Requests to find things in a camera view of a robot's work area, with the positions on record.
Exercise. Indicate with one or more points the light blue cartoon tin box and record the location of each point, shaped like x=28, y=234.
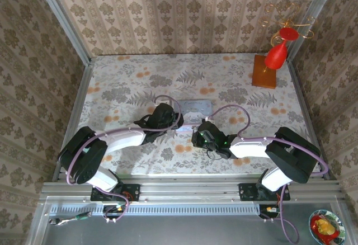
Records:
x=198, y=108

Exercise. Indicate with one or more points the black base plate left arm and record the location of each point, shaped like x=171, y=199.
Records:
x=131, y=192

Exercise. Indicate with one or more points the black base plate right arm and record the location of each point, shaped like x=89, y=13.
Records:
x=246, y=192

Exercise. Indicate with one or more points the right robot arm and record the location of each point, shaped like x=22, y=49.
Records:
x=251, y=148

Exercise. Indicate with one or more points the floral tablecloth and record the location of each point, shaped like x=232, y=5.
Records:
x=140, y=74

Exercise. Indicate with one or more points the orange wooden block base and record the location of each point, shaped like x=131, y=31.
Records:
x=261, y=80

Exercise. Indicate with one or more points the yellow power connector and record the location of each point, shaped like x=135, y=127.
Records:
x=269, y=210
x=119, y=208

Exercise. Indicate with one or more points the grey metal shelf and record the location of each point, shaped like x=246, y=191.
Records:
x=181, y=231

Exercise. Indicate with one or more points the red plastic goblet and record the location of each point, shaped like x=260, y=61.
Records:
x=275, y=57

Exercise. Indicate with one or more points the red food in bowl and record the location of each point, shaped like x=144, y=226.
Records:
x=314, y=227

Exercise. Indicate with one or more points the yellow food in bowl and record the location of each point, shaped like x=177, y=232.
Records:
x=324, y=226

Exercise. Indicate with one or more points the floral bowl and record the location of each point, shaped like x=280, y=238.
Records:
x=340, y=226

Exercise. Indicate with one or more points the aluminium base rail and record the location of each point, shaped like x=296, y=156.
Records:
x=181, y=192

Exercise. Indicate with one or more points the aluminium side rail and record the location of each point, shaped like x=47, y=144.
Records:
x=80, y=96
x=305, y=102

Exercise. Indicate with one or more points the aluminium frame post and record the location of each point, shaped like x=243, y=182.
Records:
x=313, y=18
x=64, y=24

